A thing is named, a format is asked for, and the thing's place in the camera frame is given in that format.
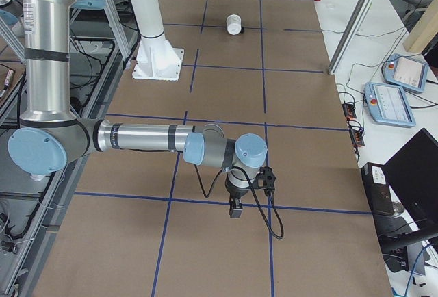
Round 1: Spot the orange black hub near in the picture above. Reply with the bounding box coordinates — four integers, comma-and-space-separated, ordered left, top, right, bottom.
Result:
348, 125, 365, 148

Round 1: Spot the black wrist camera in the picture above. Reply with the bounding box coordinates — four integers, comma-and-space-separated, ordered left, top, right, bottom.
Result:
253, 166, 276, 192

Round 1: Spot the white smiley face mug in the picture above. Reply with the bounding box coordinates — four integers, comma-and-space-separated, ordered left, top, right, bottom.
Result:
226, 14, 244, 36

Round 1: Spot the blue teach pendant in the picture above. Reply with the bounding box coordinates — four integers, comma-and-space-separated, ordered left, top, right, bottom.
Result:
364, 82, 416, 128
383, 53, 429, 94

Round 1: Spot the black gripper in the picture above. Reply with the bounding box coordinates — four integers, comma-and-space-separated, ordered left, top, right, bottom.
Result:
225, 183, 249, 218

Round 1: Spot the near blue teach pendant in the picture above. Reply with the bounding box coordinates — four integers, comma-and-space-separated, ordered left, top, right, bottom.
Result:
364, 82, 416, 128

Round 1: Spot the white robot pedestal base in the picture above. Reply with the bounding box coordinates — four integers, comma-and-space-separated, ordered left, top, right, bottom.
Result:
131, 0, 184, 81

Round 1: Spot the orange black hub far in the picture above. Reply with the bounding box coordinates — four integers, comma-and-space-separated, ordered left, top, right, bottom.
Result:
342, 102, 357, 120

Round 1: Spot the aluminium frame post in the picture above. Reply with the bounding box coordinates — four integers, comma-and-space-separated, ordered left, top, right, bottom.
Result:
328, 0, 373, 75

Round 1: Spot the black laptop computer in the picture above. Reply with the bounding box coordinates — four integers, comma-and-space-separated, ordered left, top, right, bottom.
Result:
361, 127, 438, 222

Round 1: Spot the far blue teach pendant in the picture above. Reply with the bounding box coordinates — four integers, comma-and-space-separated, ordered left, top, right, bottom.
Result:
383, 53, 429, 94

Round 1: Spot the orange black hub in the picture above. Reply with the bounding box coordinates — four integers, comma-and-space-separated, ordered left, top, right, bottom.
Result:
342, 102, 357, 120
348, 125, 365, 148

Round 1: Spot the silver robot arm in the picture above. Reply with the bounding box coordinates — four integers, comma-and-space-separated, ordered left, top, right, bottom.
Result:
8, 0, 272, 218

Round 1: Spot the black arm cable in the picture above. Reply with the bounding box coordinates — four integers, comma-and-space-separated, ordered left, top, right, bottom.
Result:
194, 163, 285, 241

